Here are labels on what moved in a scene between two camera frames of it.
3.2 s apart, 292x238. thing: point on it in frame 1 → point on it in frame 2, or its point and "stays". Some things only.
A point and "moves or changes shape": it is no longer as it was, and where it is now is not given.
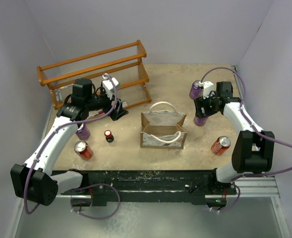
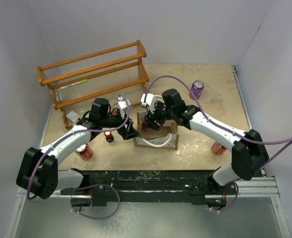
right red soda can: [221, 145] stays
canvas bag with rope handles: [161, 128] moves or changes shape
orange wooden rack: [124, 61] stays
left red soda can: [83, 150] stays
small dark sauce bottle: [109, 137] stays
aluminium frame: [256, 211] stays
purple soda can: [195, 91] stays
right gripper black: [201, 102] → [152, 123]
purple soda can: [200, 122] moves or changes shape
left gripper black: [118, 111] → [129, 132]
